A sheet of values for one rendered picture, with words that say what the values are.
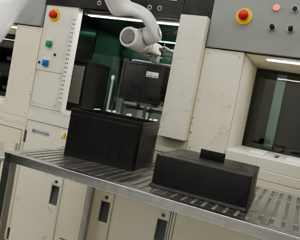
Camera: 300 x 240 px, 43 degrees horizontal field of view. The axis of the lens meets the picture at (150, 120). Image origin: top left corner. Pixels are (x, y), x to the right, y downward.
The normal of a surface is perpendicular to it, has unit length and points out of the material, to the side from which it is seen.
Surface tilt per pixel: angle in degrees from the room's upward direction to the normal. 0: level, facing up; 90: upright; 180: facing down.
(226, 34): 90
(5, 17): 72
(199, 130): 90
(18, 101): 90
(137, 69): 89
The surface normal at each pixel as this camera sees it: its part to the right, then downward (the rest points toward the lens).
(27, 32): -0.38, -0.02
